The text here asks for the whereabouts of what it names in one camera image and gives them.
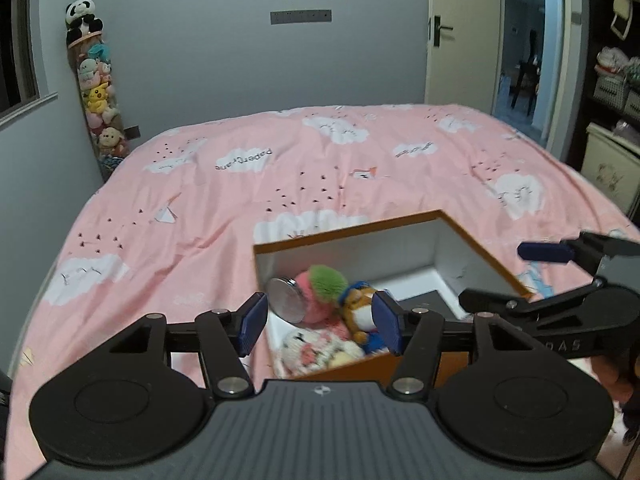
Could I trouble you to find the cream door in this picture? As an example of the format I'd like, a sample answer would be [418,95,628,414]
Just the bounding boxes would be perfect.
[425,0,503,116]

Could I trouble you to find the white pink crochet plush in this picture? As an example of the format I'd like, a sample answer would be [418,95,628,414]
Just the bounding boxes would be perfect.
[274,327,368,378]

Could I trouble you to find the orange cat plush toy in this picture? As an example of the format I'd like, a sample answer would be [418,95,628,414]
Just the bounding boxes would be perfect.
[337,280,396,356]

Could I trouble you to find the pink printed blanket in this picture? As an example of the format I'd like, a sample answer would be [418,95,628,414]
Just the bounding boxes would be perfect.
[10,104,640,461]

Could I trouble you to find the pink and green plush toy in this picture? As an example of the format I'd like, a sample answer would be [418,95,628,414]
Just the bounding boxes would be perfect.
[295,265,351,326]

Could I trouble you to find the panda plush toy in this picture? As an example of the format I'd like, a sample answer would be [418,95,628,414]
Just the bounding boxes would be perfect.
[65,0,104,43]

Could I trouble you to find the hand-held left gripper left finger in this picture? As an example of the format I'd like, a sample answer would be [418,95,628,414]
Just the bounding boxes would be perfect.
[107,291,270,395]

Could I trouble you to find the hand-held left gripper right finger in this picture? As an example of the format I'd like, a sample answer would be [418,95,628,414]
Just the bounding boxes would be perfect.
[371,290,531,395]

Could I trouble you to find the person's right hand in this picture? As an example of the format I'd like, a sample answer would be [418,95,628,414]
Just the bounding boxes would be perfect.
[594,356,640,443]

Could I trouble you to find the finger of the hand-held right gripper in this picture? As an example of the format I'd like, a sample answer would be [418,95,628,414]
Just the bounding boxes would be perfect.
[517,231,640,276]
[459,280,609,324]

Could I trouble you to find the yellow cardboard box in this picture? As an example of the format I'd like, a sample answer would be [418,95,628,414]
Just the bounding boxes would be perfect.
[251,209,536,392]

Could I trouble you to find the checked storage basket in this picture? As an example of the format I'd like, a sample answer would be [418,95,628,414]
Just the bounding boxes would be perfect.
[592,75,630,111]
[622,85,640,121]

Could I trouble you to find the black door handle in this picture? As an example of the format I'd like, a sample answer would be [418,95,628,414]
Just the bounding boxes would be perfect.
[427,16,455,48]

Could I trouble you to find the window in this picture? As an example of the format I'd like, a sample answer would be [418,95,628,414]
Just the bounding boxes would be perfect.
[0,0,58,121]

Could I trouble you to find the round glitter compact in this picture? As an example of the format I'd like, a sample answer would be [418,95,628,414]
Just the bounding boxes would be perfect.
[265,276,313,324]

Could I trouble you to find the hanging stack of plush toys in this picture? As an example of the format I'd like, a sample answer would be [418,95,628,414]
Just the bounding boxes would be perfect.
[67,32,132,181]

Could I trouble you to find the dark chair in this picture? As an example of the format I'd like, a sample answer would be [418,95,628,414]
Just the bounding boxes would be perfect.
[510,30,543,111]

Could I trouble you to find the grey wall socket strip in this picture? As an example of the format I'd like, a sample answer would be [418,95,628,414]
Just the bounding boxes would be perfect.
[270,9,333,25]

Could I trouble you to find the dark shelf unit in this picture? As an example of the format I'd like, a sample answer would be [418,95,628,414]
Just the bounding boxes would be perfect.
[565,0,640,171]

